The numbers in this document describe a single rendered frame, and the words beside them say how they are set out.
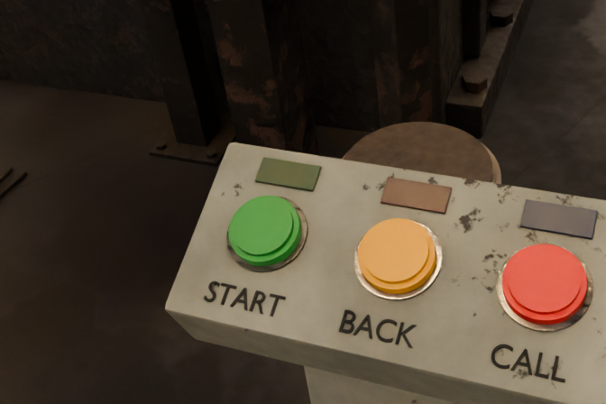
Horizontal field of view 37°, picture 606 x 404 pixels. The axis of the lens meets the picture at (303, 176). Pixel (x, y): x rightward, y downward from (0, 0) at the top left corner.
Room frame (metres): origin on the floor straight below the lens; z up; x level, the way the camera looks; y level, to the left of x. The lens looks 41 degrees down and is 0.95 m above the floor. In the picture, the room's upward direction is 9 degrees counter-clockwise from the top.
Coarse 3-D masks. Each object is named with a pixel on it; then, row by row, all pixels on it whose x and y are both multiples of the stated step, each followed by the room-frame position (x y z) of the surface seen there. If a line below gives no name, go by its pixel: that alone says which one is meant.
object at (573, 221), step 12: (528, 204) 0.33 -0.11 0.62; (540, 204) 0.33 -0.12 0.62; (552, 204) 0.33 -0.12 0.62; (528, 216) 0.33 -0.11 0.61; (540, 216) 0.33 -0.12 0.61; (552, 216) 0.32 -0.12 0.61; (564, 216) 0.32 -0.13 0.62; (576, 216) 0.32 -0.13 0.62; (588, 216) 0.32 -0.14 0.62; (528, 228) 0.32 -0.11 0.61; (540, 228) 0.32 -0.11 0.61; (552, 228) 0.32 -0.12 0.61; (564, 228) 0.32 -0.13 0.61; (576, 228) 0.31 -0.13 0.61; (588, 228) 0.31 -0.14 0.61
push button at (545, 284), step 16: (512, 256) 0.30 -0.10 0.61; (528, 256) 0.30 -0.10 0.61; (544, 256) 0.30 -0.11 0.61; (560, 256) 0.30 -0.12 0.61; (512, 272) 0.29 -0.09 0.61; (528, 272) 0.29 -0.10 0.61; (544, 272) 0.29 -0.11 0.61; (560, 272) 0.29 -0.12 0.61; (576, 272) 0.29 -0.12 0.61; (512, 288) 0.29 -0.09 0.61; (528, 288) 0.29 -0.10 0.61; (544, 288) 0.28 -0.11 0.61; (560, 288) 0.28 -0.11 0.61; (576, 288) 0.28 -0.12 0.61; (512, 304) 0.28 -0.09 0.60; (528, 304) 0.28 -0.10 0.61; (544, 304) 0.28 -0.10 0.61; (560, 304) 0.27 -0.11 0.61; (576, 304) 0.27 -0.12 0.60; (528, 320) 0.28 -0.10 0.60; (544, 320) 0.27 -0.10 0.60; (560, 320) 0.27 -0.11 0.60
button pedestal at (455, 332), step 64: (256, 192) 0.39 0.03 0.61; (320, 192) 0.38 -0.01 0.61; (512, 192) 0.34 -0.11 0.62; (192, 256) 0.36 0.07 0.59; (320, 256) 0.34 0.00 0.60; (448, 256) 0.32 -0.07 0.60; (576, 256) 0.30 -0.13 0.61; (192, 320) 0.33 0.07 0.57; (256, 320) 0.31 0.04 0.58; (320, 320) 0.31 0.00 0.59; (384, 320) 0.30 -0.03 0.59; (448, 320) 0.29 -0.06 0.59; (512, 320) 0.28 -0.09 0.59; (576, 320) 0.27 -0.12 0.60; (320, 384) 0.31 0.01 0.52; (384, 384) 0.29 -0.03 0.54; (448, 384) 0.27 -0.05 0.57; (512, 384) 0.25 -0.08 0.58; (576, 384) 0.24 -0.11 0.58
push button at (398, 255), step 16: (384, 224) 0.34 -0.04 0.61; (400, 224) 0.34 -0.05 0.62; (416, 224) 0.34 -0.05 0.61; (368, 240) 0.33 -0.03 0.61; (384, 240) 0.33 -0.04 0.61; (400, 240) 0.33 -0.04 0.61; (416, 240) 0.32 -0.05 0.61; (432, 240) 0.32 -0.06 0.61; (368, 256) 0.32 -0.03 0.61; (384, 256) 0.32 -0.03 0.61; (400, 256) 0.32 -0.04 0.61; (416, 256) 0.32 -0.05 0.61; (432, 256) 0.32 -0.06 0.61; (368, 272) 0.32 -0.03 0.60; (384, 272) 0.31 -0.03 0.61; (400, 272) 0.31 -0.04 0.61; (416, 272) 0.31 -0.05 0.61; (384, 288) 0.31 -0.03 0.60; (400, 288) 0.30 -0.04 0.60; (416, 288) 0.31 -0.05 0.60
